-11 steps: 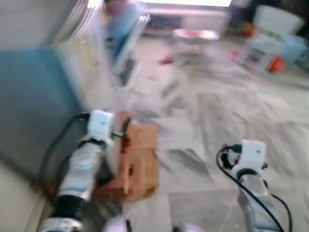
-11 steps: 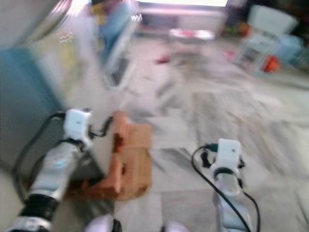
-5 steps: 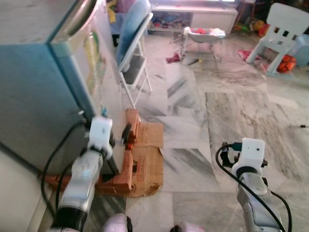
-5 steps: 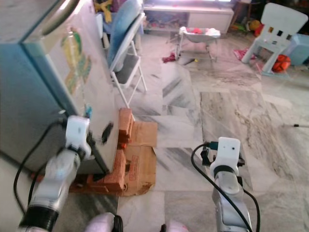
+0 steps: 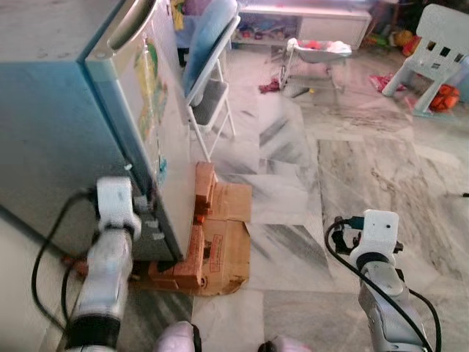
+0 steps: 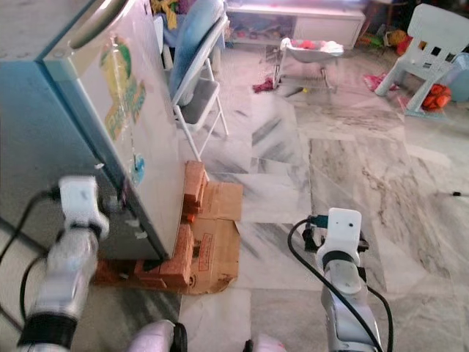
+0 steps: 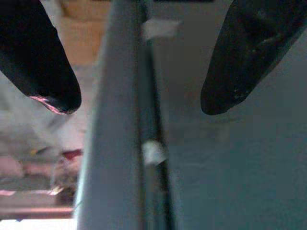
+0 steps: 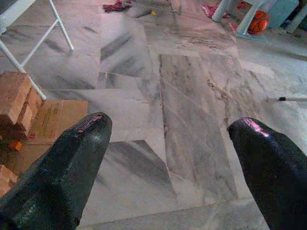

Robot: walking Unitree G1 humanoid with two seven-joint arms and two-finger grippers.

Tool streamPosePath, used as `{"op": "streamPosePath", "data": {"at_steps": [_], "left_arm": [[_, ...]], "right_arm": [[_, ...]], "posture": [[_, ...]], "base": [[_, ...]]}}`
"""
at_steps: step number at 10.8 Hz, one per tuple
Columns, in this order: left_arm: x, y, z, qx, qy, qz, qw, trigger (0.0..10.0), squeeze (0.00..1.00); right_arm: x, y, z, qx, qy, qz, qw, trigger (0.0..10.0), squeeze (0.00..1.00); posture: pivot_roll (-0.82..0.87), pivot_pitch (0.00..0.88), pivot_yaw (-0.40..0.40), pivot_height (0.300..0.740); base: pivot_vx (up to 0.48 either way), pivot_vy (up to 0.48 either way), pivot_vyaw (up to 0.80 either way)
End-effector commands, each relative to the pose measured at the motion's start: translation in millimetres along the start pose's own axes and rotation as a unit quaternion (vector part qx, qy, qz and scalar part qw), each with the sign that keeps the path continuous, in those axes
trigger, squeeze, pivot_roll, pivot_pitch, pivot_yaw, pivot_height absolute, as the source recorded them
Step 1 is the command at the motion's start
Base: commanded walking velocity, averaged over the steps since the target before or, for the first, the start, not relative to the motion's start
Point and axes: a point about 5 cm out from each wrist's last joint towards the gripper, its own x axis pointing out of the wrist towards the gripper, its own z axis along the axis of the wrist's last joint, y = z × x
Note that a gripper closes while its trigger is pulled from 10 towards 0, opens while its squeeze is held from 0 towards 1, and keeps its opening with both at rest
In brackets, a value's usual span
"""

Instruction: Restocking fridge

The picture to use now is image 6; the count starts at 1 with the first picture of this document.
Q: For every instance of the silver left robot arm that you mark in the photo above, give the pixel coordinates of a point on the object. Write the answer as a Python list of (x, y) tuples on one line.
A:
[(62, 279)]

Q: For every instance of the silver fridge body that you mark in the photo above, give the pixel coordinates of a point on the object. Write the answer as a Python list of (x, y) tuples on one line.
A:
[(44, 110)]

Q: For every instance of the brown cardboard sheet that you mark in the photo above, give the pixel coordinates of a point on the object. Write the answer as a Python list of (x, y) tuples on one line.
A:
[(220, 242)]

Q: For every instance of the dark red cloth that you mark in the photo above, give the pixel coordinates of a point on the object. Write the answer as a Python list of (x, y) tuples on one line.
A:
[(264, 86)]

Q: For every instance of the pink patterned cloth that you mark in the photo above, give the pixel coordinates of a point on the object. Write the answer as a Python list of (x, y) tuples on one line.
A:
[(377, 82)]

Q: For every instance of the small blue door sticker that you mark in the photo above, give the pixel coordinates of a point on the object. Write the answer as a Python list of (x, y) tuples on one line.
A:
[(138, 170)]

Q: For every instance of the white baby bouncer seat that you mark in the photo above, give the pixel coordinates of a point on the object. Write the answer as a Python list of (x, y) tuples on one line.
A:
[(311, 50)]

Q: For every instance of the orange bag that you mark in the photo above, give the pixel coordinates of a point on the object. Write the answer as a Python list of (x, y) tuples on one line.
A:
[(436, 97)]

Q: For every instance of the white low cabinet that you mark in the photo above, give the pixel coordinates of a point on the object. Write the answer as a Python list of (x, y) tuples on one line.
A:
[(293, 26)]

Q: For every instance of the colourful toy pile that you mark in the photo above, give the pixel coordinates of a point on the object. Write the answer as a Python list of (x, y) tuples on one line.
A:
[(396, 38)]

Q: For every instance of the white folding chair blue cushion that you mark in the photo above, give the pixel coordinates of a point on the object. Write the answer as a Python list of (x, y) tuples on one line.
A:
[(198, 44)]

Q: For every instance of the white plastic child chair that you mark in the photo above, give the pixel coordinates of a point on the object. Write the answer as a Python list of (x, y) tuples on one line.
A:
[(432, 44)]

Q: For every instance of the green yellow door sticker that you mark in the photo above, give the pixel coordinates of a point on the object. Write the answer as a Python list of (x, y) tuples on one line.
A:
[(123, 88)]

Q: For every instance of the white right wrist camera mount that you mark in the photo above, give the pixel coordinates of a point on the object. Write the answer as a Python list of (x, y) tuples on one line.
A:
[(343, 231)]

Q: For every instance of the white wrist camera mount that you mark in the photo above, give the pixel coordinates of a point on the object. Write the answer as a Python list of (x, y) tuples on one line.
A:
[(82, 202), (343, 231)]

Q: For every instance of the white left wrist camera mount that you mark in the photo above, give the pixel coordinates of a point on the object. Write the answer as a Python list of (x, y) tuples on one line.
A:
[(82, 202)]

